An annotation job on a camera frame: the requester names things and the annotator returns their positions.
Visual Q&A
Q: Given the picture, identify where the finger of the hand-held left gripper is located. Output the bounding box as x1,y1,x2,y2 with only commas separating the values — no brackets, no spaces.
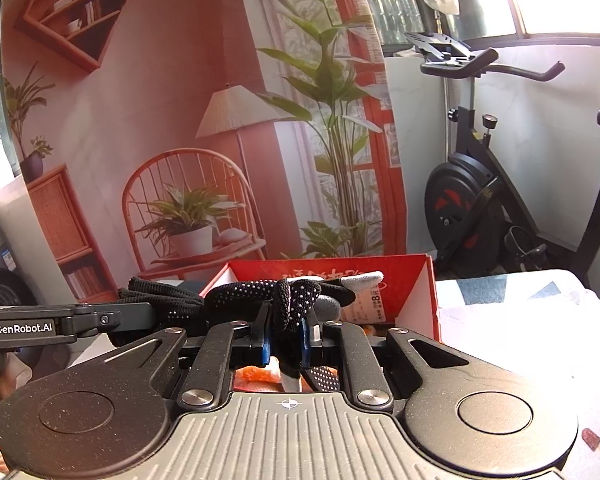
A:
72,305,156,347

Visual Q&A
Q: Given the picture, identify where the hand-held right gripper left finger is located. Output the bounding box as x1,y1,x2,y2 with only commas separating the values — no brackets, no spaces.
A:
95,305,273,408

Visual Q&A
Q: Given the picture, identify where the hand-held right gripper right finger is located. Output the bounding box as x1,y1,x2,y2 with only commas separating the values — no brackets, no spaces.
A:
297,316,473,407

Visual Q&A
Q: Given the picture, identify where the black dotted glove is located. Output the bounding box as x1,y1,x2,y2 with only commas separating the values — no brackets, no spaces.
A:
115,275,210,350
202,276,357,394

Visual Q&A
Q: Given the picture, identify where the grey cloth glove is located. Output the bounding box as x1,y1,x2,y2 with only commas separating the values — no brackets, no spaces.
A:
314,270,385,322

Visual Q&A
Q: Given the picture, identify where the red strawberry print cardboard box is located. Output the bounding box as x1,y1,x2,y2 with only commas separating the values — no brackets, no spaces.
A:
199,253,440,357

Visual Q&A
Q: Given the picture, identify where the grey washing machine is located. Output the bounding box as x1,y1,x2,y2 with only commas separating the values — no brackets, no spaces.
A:
0,212,78,378

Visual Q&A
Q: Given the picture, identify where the black exercise bike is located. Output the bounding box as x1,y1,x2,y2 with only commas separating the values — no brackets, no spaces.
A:
404,30,600,292

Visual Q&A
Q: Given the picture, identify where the cartoon print tablecloth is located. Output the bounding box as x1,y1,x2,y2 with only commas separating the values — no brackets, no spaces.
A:
45,267,600,480

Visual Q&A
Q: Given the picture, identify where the wall poster with room print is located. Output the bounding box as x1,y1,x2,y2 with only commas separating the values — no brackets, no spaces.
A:
0,0,412,307

